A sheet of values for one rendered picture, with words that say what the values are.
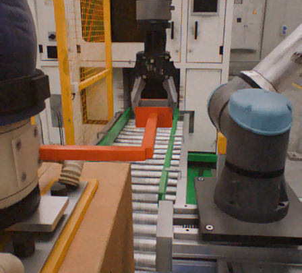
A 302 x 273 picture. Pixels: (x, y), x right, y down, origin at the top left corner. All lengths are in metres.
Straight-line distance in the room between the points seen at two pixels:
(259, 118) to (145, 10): 0.31
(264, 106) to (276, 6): 9.28
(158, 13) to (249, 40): 8.76
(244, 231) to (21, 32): 0.49
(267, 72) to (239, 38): 8.60
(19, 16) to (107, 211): 0.36
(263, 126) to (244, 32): 8.79
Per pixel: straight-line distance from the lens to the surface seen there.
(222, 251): 0.69
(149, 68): 0.67
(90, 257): 0.51
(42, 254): 0.49
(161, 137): 2.48
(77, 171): 0.64
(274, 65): 0.75
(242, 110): 0.59
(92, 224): 0.57
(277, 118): 0.59
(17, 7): 0.46
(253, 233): 0.62
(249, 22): 9.38
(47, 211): 0.54
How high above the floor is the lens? 1.40
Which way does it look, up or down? 17 degrees down
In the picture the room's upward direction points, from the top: straight up
